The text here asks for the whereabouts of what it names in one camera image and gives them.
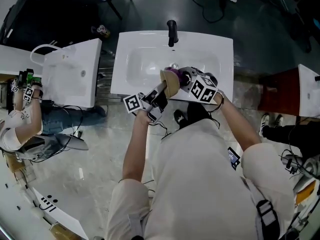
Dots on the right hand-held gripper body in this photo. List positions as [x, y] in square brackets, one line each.
[203, 89]

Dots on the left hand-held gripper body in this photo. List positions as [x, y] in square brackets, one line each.
[132, 103]

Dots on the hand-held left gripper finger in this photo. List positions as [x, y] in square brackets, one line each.
[163, 100]
[158, 91]

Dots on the brown bowl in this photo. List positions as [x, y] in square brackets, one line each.
[172, 86]

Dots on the purple cloth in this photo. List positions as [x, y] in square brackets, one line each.
[172, 71]

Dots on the person's left forearm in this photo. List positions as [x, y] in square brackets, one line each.
[133, 154]

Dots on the person's right forearm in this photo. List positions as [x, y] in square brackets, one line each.
[237, 124]

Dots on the person's left hand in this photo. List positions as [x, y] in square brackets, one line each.
[142, 117]

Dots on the metal sink drain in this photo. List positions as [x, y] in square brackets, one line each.
[83, 73]
[174, 65]

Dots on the person's right leg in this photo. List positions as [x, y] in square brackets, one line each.
[198, 114]

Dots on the person's left black shoe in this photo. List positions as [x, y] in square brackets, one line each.
[180, 119]

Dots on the metal sink stand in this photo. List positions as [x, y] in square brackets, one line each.
[105, 79]

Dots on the black faucet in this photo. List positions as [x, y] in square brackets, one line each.
[172, 34]

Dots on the white sink basin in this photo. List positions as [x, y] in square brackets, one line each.
[70, 84]
[308, 106]
[140, 44]

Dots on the black smartphone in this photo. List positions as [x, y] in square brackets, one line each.
[233, 159]

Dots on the red-brown wooden cabinet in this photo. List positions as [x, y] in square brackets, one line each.
[280, 94]

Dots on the drink can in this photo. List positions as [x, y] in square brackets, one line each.
[103, 31]

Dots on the person's beige shirt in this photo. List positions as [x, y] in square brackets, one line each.
[200, 184]

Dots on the green plastic object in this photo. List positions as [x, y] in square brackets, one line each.
[33, 78]

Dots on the white arched faucet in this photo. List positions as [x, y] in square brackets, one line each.
[41, 46]

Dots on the dark faucet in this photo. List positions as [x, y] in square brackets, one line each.
[317, 78]

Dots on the white counter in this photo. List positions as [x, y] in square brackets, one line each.
[15, 59]

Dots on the white panel with black marks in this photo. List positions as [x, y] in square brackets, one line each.
[62, 214]

